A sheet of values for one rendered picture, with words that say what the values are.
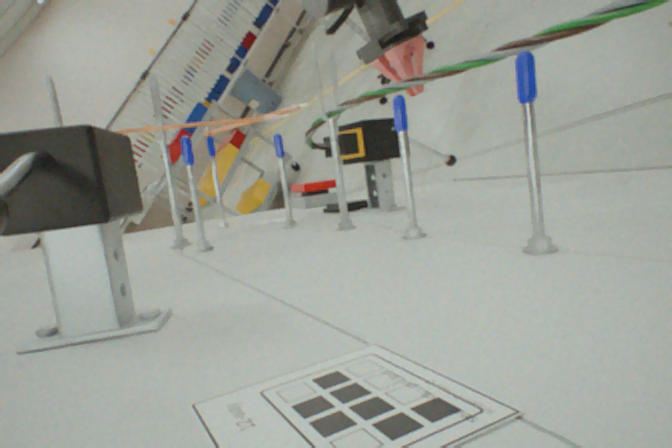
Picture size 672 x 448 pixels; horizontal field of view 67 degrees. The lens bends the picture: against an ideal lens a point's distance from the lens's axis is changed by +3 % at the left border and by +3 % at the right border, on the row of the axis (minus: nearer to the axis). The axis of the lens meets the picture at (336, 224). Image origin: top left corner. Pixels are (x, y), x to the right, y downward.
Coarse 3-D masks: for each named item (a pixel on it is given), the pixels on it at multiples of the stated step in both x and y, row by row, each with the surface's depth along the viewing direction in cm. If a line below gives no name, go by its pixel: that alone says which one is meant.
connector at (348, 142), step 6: (354, 132) 47; (324, 138) 48; (342, 138) 46; (348, 138) 47; (354, 138) 47; (342, 144) 46; (348, 144) 47; (354, 144) 47; (330, 150) 48; (342, 150) 47; (348, 150) 47; (354, 150) 47; (330, 156) 48
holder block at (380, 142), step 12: (360, 120) 47; (372, 120) 48; (384, 120) 49; (372, 132) 48; (384, 132) 49; (396, 132) 50; (372, 144) 48; (384, 144) 49; (396, 144) 50; (408, 144) 50; (372, 156) 48; (384, 156) 49; (396, 156) 50
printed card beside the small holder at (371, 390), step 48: (288, 384) 12; (336, 384) 11; (384, 384) 11; (432, 384) 11; (240, 432) 10; (288, 432) 9; (336, 432) 9; (384, 432) 9; (432, 432) 9; (480, 432) 9
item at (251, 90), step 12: (252, 72) 712; (240, 84) 695; (252, 84) 701; (264, 84) 716; (240, 96) 707; (252, 96) 706; (264, 96) 711; (276, 96) 723; (252, 108) 727; (264, 108) 719; (276, 108) 722
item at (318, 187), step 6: (324, 180) 70; (330, 180) 68; (294, 186) 70; (300, 186) 68; (306, 186) 67; (312, 186) 67; (318, 186) 67; (324, 186) 68; (330, 186) 68; (336, 186) 69; (306, 192) 69; (312, 192) 68; (318, 192) 68; (324, 192) 69
